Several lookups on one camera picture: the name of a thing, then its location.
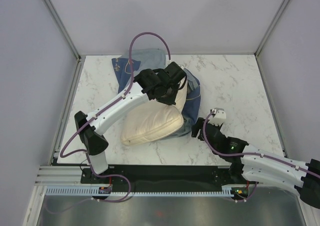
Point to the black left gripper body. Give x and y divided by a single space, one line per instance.
169 97

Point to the blue denim pillowcase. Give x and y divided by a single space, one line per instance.
156 59

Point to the cream white pillow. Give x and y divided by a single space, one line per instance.
154 121

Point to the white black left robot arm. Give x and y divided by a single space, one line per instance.
91 127

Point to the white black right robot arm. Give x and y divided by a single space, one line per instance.
249 163

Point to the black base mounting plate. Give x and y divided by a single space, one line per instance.
167 176

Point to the white slotted cable duct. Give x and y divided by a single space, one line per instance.
139 191

